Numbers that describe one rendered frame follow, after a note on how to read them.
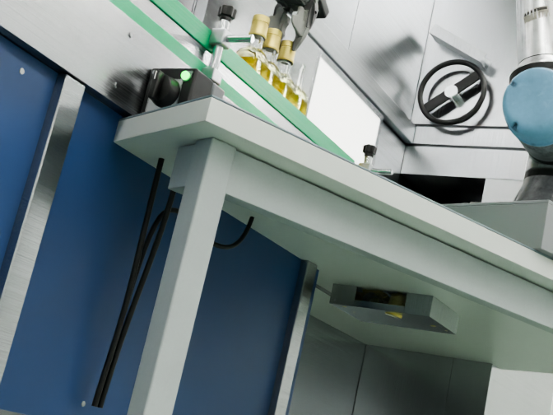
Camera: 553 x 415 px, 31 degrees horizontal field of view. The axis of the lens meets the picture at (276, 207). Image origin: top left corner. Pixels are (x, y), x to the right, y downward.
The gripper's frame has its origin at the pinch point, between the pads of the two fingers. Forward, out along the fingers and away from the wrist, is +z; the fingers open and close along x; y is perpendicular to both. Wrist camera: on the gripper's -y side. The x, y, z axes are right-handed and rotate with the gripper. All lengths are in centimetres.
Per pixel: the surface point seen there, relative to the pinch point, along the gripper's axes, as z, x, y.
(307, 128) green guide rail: 21.0, 13.6, 7.6
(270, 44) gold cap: 2.9, 0.6, 7.2
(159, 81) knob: 36, 21, 60
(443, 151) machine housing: -16, -6, -101
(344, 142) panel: -1, -14, -56
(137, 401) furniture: 78, 32, 61
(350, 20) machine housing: -33, -17, -51
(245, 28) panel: -5.1, -12.3, -0.7
